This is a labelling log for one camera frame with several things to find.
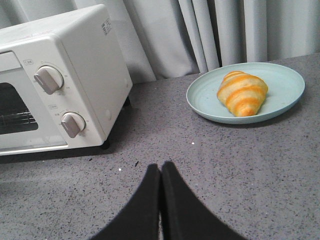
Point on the metal oven rack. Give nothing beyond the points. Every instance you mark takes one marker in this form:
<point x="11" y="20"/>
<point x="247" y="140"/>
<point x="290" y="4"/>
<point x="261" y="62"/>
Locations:
<point x="17" y="119"/>

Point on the white Toshiba toaster oven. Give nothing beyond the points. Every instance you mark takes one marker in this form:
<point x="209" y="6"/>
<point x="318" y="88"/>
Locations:
<point x="82" y="45"/>

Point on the striped croissant bread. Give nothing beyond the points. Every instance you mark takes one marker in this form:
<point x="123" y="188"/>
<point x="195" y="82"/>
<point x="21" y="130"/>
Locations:
<point x="242" y="94"/>

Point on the lower oven knob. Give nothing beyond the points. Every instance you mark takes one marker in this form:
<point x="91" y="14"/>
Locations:
<point x="73" y="123"/>

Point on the oven knob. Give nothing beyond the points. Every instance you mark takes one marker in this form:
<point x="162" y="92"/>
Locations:
<point x="73" y="123"/>
<point x="49" y="78"/>

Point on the light green plate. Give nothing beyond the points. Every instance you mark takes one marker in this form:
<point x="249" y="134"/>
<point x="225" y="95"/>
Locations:
<point x="285" y="88"/>

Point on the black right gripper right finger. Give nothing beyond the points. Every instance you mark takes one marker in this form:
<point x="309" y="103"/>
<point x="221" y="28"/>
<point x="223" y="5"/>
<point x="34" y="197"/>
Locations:
<point x="184" y="216"/>

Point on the glass oven door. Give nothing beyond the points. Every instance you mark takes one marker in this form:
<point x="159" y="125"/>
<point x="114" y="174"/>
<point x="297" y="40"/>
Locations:
<point x="18" y="94"/>

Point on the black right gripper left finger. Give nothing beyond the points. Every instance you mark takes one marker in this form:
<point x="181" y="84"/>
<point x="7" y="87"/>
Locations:
<point x="139" y="218"/>

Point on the grey curtain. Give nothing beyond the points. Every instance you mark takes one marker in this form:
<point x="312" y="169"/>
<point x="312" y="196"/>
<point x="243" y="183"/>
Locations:
<point x="163" y="39"/>

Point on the upper oven knob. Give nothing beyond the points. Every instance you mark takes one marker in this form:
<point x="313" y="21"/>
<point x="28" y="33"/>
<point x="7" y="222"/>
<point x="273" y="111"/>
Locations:
<point x="49" y="78"/>

